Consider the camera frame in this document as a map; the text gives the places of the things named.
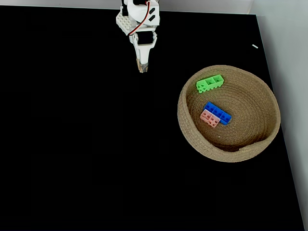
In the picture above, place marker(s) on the green lego block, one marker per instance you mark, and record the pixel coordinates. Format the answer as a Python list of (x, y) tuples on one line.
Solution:
[(210, 83)]

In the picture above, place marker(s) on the pink lego block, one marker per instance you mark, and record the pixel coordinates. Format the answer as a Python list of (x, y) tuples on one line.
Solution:
[(209, 118)]

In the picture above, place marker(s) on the blue lego block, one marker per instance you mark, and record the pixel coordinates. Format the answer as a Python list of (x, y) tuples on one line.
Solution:
[(217, 111)]

